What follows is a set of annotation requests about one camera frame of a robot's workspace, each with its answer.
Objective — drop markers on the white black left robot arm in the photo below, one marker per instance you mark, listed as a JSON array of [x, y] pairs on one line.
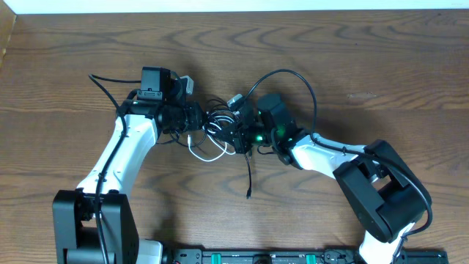
[[93, 223]]

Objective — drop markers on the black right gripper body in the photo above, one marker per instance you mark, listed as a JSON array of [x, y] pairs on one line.
[[248, 137]]

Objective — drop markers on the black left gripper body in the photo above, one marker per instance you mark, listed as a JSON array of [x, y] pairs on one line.
[[185, 117]]

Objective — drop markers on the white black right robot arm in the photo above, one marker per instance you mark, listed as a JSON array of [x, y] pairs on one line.
[[389, 201]]

